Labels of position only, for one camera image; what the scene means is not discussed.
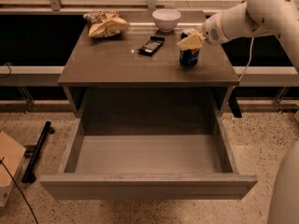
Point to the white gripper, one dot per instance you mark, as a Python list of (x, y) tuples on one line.
[(211, 30)]

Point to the blue pepsi can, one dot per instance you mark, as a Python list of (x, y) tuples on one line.
[(188, 57)]

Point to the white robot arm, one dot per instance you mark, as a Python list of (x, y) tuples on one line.
[(279, 18)]

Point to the grey cabinet with top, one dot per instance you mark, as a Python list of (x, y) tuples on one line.
[(115, 62)]

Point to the open grey top drawer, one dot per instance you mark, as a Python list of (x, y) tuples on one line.
[(148, 144)]

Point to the white ceramic bowl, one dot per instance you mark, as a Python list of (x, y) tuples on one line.
[(166, 19)]

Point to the yellow chip bag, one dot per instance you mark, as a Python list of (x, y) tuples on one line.
[(105, 23)]

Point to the black metal bar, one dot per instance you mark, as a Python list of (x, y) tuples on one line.
[(29, 176)]

